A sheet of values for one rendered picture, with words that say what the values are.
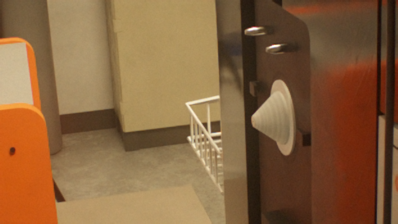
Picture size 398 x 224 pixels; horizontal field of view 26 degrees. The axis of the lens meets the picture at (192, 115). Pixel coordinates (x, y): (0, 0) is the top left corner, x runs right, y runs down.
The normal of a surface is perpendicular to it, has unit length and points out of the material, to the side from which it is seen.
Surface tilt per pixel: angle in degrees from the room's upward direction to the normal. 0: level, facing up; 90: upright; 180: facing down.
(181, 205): 0
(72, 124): 90
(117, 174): 0
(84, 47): 90
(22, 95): 0
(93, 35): 90
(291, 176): 90
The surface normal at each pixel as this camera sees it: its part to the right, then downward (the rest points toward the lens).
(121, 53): 0.21, 0.31
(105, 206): -0.05, -0.94
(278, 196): -0.98, 0.12
